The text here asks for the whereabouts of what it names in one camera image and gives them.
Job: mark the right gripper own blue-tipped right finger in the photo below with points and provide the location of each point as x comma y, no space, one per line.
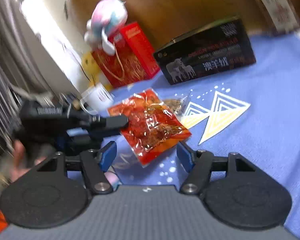
200,164

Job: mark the right gripper own blue-tipped left finger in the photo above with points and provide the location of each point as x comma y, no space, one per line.
51,174

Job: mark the wooden board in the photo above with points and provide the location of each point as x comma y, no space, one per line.
163,20

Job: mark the red spicy snack packet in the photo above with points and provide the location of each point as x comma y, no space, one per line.
152,128

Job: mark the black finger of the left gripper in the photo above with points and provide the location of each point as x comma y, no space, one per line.
100,123

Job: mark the yellow plush toy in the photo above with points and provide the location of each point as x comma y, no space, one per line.
94,72

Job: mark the pastel plush toy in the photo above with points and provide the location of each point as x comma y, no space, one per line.
107,18

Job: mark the red gift bag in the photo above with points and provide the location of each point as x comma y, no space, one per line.
133,60

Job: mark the black sheep-print cardboard box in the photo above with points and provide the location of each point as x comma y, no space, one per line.
217,47

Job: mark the glass nut jar gold lid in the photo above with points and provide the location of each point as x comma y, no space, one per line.
280,15

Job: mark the white mug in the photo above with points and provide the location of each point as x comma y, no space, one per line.
95,99

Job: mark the person's left hand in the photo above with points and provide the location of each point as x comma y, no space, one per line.
17,169

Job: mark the blue printed tablecloth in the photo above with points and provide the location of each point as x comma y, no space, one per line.
252,113

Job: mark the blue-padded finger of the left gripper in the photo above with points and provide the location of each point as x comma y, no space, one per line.
94,134

